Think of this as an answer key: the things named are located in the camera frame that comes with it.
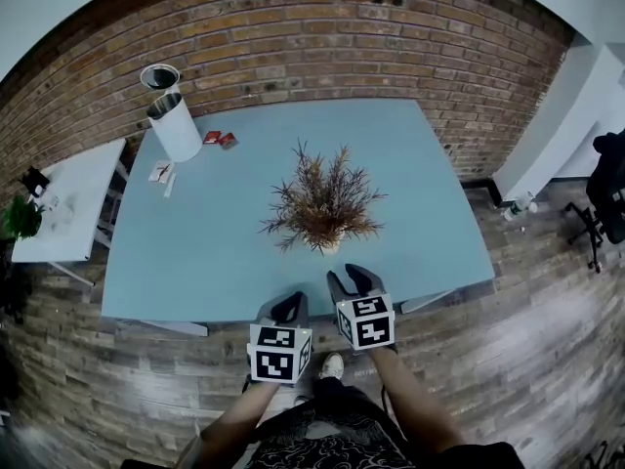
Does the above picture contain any white side table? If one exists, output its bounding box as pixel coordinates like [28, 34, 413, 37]
[10, 137, 128, 288]

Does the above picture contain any clear plastic water bottle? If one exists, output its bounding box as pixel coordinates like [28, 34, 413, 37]
[502, 191, 539, 223]

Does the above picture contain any brown potted plant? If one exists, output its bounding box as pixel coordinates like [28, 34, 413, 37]
[257, 138, 390, 257]

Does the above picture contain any white cylindrical trash bin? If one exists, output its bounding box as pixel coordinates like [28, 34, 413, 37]
[140, 64, 203, 164]

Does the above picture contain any person's left forearm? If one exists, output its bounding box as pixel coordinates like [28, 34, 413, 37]
[193, 380, 290, 469]

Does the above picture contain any black office chair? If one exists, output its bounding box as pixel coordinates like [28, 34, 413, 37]
[564, 128, 625, 275]

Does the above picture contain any person's white shoe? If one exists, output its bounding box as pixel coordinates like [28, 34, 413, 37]
[317, 352, 346, 381]

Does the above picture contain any black and white device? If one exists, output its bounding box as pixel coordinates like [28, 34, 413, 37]
[21, 165, 52, 198]

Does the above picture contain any white printed paper packet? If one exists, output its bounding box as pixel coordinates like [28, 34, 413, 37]
[147, 159, 175, 184]

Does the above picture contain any green leafy plant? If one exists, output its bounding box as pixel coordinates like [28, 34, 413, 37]
[1, 194, 46, 241]

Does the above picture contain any person's black patterned clothing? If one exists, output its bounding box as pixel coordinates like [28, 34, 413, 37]
[120, 375, 514, 469]

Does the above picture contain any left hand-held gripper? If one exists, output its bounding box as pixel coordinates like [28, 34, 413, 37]
[246, 291, 314, 388]

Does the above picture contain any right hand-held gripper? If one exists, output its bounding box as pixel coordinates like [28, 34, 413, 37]
[325, 263, 396, 352]

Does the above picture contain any person's right forearm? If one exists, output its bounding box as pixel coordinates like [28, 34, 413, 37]
[368, 347, 468, 461]

